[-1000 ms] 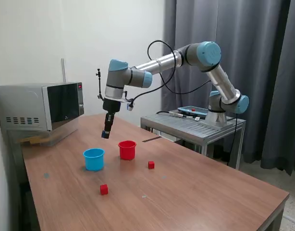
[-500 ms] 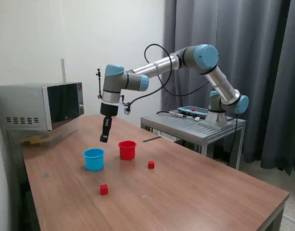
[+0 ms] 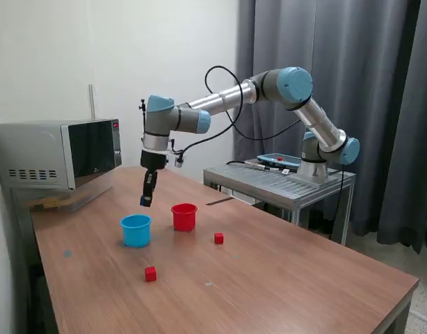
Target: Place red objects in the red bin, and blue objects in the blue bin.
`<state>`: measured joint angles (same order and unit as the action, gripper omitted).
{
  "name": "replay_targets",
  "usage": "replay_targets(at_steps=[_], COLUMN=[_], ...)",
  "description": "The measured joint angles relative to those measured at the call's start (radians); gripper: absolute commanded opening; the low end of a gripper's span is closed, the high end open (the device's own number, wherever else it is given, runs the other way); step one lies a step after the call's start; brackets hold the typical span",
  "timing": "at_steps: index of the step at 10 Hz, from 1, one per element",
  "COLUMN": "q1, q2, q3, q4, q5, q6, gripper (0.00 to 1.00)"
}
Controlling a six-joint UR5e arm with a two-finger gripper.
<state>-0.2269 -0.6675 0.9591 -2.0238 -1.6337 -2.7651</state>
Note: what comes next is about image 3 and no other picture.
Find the robot teach pendant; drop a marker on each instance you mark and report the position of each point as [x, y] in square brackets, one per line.
[279, 161]

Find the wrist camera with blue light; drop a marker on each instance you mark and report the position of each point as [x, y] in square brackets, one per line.
[179, 162]

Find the red cube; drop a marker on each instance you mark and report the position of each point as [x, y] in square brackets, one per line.
[218, 238]
[150, 274]

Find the silver blue UR5e robot arm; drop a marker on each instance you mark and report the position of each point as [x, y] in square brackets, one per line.
[217, 99]

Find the black tape strip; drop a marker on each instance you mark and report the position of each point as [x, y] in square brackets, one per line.
[218, 201]

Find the silver microwave oven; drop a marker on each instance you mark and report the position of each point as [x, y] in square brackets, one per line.
[36, 149]

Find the blue plastic cup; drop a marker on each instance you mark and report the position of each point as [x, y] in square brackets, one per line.
[137, 233]

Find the grey-blue tape spot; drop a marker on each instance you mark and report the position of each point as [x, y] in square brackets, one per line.
[67, 254]

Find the blue cube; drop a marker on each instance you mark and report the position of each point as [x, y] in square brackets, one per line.
[143, 201]

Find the grey curtain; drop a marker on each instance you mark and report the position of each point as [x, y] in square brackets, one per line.
[384, 69]

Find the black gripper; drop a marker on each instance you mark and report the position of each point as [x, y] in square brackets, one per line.
[152, 160]

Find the wooden plank pieces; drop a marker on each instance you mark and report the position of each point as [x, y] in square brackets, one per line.
[50, 203]

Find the white wall conduit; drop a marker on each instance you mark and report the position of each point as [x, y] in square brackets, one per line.
[92, 101]

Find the red plastic cup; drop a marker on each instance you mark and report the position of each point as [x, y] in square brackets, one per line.
[184, 219]

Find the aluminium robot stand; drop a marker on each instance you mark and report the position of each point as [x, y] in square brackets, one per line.
[269, 181]

